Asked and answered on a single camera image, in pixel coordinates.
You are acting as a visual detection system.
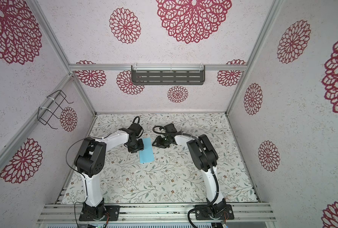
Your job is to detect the light blue square paper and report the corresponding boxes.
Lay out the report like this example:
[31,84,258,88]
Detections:
[139,138,155,163]

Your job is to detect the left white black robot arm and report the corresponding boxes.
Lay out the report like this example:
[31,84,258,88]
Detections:
[74,126,144,221]

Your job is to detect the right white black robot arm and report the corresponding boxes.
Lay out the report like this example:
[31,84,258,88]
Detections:
[152,132,227,218]

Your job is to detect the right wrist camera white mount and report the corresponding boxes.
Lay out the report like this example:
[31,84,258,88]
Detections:
[163,123,178,135]

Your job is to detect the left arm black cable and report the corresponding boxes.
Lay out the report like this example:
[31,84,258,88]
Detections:
[65,115,144,228]

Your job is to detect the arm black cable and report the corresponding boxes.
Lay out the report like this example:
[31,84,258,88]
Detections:
[65,115,144,228]
[151,125,220,228]

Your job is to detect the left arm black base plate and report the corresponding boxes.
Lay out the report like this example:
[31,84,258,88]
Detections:
[79,204,121,221]

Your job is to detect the dark grey slotted wall shelf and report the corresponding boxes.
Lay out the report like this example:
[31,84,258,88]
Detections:
[131,66,206,86]

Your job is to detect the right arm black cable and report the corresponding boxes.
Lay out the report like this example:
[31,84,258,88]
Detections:
[151,125,220,228]

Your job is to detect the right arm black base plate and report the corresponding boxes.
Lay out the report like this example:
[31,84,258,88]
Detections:
[195,204,235,220]

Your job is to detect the black wire wall rack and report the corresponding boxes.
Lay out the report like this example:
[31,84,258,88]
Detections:
[37,90,73,130]

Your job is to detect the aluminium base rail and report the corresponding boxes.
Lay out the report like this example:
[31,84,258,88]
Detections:
[36,202,276,224]

